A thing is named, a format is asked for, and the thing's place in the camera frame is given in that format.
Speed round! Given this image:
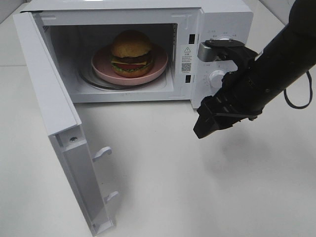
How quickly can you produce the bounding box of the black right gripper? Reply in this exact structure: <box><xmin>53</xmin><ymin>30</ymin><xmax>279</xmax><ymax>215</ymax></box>
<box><xmin>193</xmin><ymin>81</ymin><xmax>262</xmax><ymax>139</ymax></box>

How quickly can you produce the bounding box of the white timer knob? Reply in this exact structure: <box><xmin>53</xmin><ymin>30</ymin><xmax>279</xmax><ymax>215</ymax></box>
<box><xmin>209</xmin><ymin>70</ymin><xmax>226</xmax><ymax>88</ymax></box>

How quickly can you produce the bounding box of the burger with lettuce and cheese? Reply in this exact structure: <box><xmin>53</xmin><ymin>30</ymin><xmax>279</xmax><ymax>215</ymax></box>
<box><xmin>111</xmin><ymin>30</ymin><xmax>155</xmax><ymax>78</ymax></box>

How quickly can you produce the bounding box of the pink round plate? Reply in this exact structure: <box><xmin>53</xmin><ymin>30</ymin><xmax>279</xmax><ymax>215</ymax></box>
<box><xmin>91</xmin><ymin>44</ymin><xmax>168</xmax><ymax>86</ymax></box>

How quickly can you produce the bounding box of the white microwave door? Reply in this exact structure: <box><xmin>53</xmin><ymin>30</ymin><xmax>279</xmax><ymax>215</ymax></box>
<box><xmin>13</xmin><ymin>12</ymin><xmax>118</xmax><ymax>236</ymax></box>

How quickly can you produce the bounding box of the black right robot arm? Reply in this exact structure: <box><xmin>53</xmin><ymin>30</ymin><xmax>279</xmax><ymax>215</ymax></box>
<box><xmin>194</xmin><ymin>0</ymin><xmax>316</xmax><ymax>138</ymax></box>

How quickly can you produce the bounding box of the white microwave oven body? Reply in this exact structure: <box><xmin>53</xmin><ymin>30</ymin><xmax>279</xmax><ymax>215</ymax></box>
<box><xmin>20</xmin><ymin>0</ymin><xmax>253</xmax><ymax>108</ymax></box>

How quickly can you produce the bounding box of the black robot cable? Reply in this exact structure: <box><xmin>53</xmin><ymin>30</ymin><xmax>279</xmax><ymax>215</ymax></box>
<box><xmin>283</xmin><ymin>71</ymin><xmax>313</xmax><ymax>108</ymax></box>

